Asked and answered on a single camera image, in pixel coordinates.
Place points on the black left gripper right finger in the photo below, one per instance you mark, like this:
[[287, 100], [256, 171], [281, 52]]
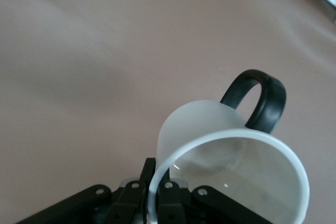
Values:
[[183, 205]]

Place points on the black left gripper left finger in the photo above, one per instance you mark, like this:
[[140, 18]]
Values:
[[123, 203]]

